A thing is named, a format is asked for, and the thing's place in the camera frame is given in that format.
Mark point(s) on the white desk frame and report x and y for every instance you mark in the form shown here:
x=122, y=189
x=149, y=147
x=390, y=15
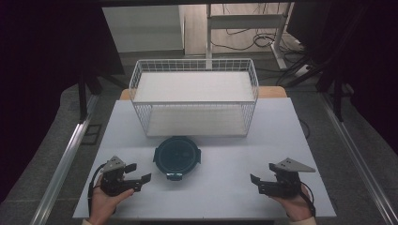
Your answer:
x=244, y=21

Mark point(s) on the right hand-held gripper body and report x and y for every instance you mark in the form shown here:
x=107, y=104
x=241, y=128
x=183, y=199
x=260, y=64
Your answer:
x=289, y=181

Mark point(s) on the white table cover sheet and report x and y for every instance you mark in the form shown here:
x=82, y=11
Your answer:
x=225, y=187

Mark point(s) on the white power strip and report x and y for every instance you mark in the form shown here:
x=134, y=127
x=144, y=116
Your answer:
x=303, y=70

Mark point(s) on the white cabinet panel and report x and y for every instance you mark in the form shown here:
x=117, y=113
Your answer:
x=142, y=28

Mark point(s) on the black stand leg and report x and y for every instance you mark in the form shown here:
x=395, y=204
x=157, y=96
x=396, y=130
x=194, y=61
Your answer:
x=338, y=97
x=83, y=97

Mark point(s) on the wooden table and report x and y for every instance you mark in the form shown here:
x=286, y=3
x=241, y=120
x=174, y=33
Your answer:
x=275, y=92

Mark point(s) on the person's left sleeve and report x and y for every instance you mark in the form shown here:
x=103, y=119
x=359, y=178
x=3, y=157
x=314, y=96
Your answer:
x=87, y=222

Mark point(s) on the dark teal round lid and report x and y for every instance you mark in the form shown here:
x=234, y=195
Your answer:
x=177, y=156

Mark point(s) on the person's left hand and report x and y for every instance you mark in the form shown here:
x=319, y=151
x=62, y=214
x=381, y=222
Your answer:
x=104, y=200

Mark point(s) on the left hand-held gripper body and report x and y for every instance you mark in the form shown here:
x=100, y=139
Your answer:
x=112, y=179

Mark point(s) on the aluminium rail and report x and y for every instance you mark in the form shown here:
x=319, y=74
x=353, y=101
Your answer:
x=356, y=150
x=65, y=156

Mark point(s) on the person's right sleeve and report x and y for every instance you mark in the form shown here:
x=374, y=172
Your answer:
x=302, y=222

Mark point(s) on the person's right hand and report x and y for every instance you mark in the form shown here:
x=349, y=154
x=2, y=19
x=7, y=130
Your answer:
x=295, y=206

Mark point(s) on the person's sleeve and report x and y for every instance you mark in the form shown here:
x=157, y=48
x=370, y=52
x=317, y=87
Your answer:
x=87, y=222
x=302, y=222

